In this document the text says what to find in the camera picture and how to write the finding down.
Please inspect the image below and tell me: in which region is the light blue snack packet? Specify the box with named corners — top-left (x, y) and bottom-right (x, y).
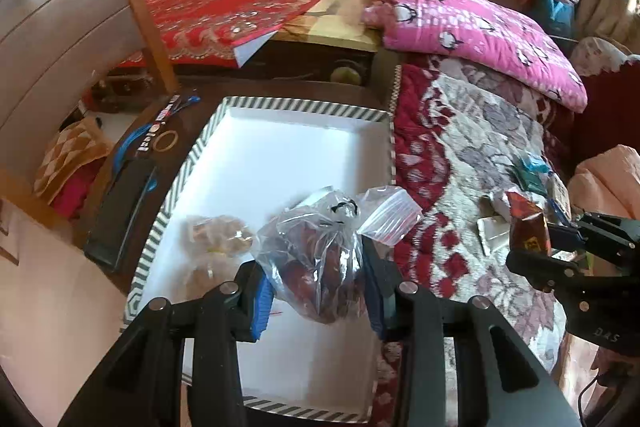
top-left (522, 154), bottom-right (553, 176)

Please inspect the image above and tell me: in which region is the black cable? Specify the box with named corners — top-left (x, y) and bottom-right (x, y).
top-left (577, 372), bottom-right (618, 427)

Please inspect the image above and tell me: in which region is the floral red white blanket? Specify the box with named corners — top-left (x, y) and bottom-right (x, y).
top-left (375, 57), bottom-right (576, 427)

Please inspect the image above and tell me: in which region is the red orange snack packet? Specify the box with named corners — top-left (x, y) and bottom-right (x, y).
top-left (505, 191), bottom-right (553, 258)

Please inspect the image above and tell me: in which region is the white box with striped rim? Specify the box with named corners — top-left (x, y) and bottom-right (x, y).
top-left (121, 96), bottom-right (396, 425)

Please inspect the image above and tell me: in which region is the silver snack packet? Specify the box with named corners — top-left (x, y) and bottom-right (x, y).
top-left (476, 216), bottom-right (513, 255)

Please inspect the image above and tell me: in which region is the roll of tape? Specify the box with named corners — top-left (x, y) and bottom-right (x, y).
top-left (152, 131), bottom-right (180, 152)

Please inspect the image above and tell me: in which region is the peach fleece blanket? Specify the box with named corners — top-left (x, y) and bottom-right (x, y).
top-left (567, 144), bottom-right (640, 228)

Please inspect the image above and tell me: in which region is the wooden post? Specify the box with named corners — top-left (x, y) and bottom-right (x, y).
top-left (105, 0), bottom-right (179, 94)

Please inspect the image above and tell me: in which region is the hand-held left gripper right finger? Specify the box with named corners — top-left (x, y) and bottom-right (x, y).
top-left (361, 237), bottom-right (583, 427)

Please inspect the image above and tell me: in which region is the small clear zip bag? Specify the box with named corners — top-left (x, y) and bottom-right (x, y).
top-left (357, 186), bottom-right (423, 248)

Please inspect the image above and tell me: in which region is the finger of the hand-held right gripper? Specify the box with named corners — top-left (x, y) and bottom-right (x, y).
top-left (506, 249), bottom-right (597, 294)
top-left (547, 212), bottom-right (640, 259)

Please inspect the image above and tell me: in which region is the wooden cabinet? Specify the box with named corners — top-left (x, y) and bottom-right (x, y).
top-left (240, 0), bottom-right (383, 84)

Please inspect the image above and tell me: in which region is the blue lanyard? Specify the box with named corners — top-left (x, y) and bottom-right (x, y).
top-left (112, 94), bottom-right (202, 195)

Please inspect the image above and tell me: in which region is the pink penguin print quilt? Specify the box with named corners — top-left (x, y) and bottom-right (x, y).
top-left (362, 0), bottom-right (588, 112)

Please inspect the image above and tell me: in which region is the brown plaid cushion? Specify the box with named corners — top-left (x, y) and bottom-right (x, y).
top-left (34, 117), bottom-right (115, 205)

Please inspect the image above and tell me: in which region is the clear bag of walnuts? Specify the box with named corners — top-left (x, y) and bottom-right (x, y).
top-left (182, 214), bottom-right (258, 303)

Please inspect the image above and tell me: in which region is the dark red cloth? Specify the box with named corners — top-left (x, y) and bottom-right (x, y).
top-left (570, 57), bottom-right (640, 168)

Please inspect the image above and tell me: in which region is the flat black case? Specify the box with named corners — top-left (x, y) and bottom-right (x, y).
top-left (84, 157), bottom-right (158, 270)

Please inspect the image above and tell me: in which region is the clear bag of red dates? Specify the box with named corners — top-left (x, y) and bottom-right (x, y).
top-left (250, 187), bottom-right (368, 325)

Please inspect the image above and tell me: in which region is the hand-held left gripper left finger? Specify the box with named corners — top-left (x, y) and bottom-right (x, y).
top-left (57, 261), bottom-right (275, 427)

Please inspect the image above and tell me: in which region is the cream cracker packet red label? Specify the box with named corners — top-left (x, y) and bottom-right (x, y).
top-left (547, 173), bottom-right (573, 222)

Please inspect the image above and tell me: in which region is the magenta cloth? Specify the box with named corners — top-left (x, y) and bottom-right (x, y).
top-left (50, 157), bottom-right (103, 220)

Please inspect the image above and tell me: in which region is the red embroidered cloth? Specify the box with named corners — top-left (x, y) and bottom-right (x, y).
top-left (112, 0), bottom-right (346, 68)

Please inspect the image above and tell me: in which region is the dark green snack packet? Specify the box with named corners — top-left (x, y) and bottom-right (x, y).
top-left (512, 166), bottom-right (547, 198)

